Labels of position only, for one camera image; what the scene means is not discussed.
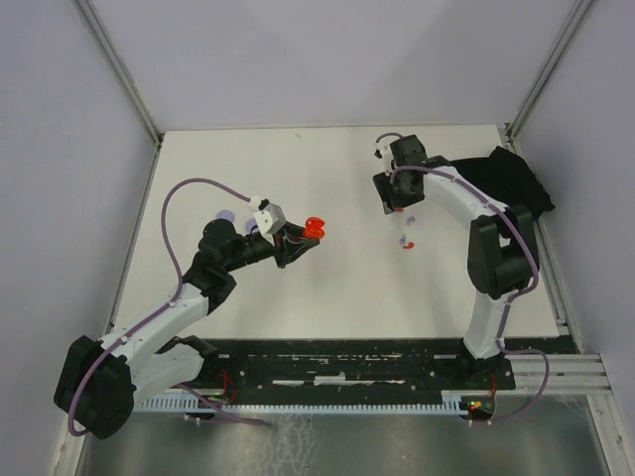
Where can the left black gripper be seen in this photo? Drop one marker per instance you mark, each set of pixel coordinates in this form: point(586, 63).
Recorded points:
point(291, 251)

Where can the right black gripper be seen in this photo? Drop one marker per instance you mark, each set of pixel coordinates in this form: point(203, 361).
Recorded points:
point(382, 183)

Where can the red earbud charging case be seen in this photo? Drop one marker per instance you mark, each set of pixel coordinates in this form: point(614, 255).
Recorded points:
point(314, 228)

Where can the purple charging case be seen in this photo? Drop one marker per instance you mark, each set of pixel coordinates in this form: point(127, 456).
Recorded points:
point(226, 215)
point(251, 226)

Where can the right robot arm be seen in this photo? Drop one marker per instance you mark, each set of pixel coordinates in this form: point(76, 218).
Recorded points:
point(502, 255)

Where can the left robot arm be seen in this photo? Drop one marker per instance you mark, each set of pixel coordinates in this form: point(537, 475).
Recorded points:
point(103, 380)

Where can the black cloth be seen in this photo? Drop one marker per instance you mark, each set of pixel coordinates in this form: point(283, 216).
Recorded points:
point(506, 177)

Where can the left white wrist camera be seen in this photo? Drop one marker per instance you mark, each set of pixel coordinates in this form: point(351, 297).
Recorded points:
point(269, 217)

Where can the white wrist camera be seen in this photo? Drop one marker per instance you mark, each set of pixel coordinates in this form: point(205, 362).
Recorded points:
point(383, 151)
point(269, 217)

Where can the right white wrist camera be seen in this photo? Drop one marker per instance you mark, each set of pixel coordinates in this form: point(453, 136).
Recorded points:
point(383, 151)

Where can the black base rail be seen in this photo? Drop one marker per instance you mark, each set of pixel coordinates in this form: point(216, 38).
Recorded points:
point(348, 372)

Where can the left aluminium frame post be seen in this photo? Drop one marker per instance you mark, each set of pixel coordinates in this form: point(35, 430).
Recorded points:
point(96, 28)

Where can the aluminium frame post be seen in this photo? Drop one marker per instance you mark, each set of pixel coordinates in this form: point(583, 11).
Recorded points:
point(570, 28)
point(96, 28)

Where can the right aluminium frame post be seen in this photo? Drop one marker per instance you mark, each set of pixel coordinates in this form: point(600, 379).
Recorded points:
point(570, 28)

